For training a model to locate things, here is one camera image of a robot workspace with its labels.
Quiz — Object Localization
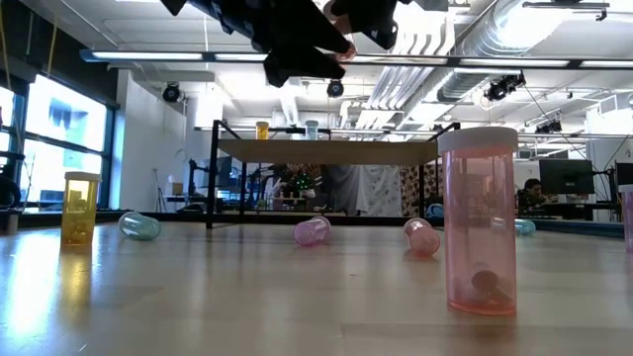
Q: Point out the large window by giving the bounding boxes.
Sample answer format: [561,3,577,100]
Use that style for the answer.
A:
[0,72,119,213]

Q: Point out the white hanging cloth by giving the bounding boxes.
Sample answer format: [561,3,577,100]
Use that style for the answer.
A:
[323,164,405,218]

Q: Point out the wooden shelf black metal frame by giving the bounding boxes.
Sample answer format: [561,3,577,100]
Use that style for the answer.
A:
[206,120,461,231]

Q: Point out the black office desk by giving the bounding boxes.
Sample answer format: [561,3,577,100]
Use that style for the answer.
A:
[516,200,619,223]

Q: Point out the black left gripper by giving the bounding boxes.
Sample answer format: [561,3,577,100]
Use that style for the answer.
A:
[231,0,356,89]

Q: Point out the black ceiling track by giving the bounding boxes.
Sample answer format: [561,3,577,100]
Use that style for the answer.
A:
[521,0,610,24]

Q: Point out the silver air duct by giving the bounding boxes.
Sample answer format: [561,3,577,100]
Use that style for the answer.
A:
[435,0,575,104]

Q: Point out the salmon medicine bottle white cap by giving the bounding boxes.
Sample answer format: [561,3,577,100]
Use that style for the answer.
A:
[402,217,442,258]
[333,12,358,63]
[436,126,519,316]

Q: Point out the patterned hanging cloth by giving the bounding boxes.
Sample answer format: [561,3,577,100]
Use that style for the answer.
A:
[400,165,440,218]

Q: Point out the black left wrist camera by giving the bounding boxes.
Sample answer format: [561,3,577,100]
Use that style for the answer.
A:
[323,0,400,51]

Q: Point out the black aluminium table frame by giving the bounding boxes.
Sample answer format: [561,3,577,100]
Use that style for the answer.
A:
[14,210,633,239]

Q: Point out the black track light cluster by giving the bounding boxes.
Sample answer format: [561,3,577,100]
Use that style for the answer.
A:
[483,72,527,103]
[534,118,564,135]

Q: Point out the thin tripod stand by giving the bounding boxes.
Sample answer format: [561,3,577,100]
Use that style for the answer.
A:
[150,167,168,214]

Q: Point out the person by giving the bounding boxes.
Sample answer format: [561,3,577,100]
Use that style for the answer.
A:
[270,163,322,214]
[516,177,549,215]

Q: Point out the yellow hanging strap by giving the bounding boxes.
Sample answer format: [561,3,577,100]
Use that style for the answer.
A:
[45,0,61,76]

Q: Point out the black beam with light strips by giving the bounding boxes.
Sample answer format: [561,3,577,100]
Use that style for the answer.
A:
[78,47,633,71]

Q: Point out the black computer monitor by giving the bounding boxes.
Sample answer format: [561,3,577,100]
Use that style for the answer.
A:
[614,161,633,223]
[538,158,596,196]

